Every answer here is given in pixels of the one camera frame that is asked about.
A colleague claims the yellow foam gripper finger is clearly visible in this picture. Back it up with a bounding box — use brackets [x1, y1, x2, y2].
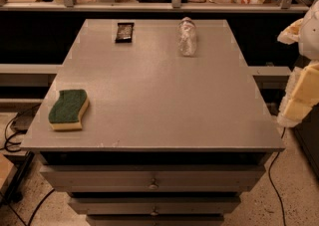
[277, 18, 303, 45]
[277, 62, 319, 127]

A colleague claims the green and yellow sponge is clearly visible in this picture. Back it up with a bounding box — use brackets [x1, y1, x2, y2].
[48, 90, 89, 130]

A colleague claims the clear plastic water bottle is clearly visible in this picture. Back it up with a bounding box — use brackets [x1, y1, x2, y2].
[178, 17, 197, 57]

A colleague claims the grey drawer cabinet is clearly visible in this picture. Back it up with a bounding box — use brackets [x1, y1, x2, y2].
[22, 20, 284, 226]

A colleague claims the top drawer knob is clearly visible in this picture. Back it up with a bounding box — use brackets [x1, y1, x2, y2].
[149, 178, 159, 190]

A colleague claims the drawer knob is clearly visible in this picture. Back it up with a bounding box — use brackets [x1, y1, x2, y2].
[149, 178, 159, 190]
[150, 206, 159, 216]

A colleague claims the grey power box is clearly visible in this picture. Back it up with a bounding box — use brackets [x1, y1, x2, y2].
[10, 112, 35, 132]

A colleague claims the black cable right floor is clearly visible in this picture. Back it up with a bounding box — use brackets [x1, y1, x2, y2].
[267, 126, 287, 226]

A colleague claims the black cables left floor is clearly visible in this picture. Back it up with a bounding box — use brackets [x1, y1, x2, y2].
[0, 104, 56, 226]

